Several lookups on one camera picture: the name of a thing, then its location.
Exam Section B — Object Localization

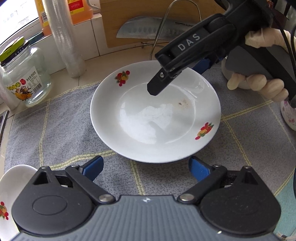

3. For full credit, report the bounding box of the orange cooking oil bottle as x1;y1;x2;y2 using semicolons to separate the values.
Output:
35;0;93;36

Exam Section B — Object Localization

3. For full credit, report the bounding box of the bamboo cutting board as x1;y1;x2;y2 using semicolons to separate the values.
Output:
100;0;228;49

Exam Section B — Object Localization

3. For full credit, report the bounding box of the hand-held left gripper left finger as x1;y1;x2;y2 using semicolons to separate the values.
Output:
32;156;116;206

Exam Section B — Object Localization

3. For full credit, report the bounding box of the window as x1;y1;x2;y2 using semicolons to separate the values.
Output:
0;0;38;45

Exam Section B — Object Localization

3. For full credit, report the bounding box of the white floral plate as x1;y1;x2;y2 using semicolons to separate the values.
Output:
0;164;45;234
90;61;222;164

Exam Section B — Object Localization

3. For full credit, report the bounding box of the grey teal checked towel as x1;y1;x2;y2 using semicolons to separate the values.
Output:
3;61;296;234

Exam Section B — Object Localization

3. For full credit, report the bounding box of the glass jar green lid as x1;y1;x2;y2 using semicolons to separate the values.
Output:
0;36;52;107

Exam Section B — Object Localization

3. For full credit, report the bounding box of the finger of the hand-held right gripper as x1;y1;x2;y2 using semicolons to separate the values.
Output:
147;25;237;96
192;57;220;75

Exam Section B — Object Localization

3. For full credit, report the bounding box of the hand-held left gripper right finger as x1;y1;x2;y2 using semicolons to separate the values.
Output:
177;156;264;206

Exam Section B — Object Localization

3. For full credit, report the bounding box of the steel kitchen knife black handle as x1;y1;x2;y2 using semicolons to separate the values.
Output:
116;18;197;40

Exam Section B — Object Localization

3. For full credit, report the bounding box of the person's right hand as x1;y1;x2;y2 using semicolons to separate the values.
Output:
227;28;292;103

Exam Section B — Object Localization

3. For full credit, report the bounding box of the metal wire rack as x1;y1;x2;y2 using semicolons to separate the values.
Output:
141;0;201;61

